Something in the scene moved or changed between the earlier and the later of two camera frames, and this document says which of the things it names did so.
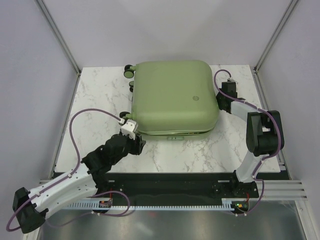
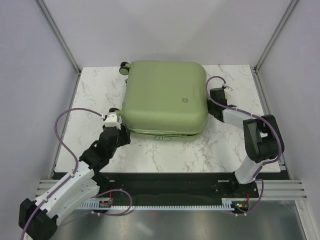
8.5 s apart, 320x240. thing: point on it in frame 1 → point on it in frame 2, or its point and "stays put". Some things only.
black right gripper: (218, 95) → (209, 109)
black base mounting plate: (128, 188) stays put
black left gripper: (136, 148) → (124, 134)
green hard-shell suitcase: (172, 99) stays put
